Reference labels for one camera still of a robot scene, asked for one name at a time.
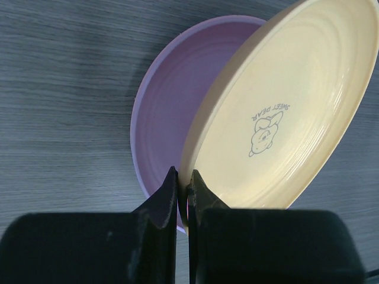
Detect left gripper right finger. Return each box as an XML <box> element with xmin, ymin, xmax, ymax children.
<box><xmin>188</xmin><ymin>171</ymin><xmax>366</xmax><ymax>283</ymax></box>

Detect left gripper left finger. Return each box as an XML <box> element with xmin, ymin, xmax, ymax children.
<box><xmin>1</xmin><ymin>167</ymin><xmax>178</xmax><ymax>283</ymax></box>

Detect yellow plate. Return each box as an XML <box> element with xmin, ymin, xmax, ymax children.
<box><xmin>178</xmin><ymin>1</ymin><xmax>378</xmax><ymax>228</ymax></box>

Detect purple plate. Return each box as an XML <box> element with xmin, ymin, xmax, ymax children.
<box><xmin>130</xmin><ymin>16</ymin><xmax>269</xmax><ymax>233</ymax></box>

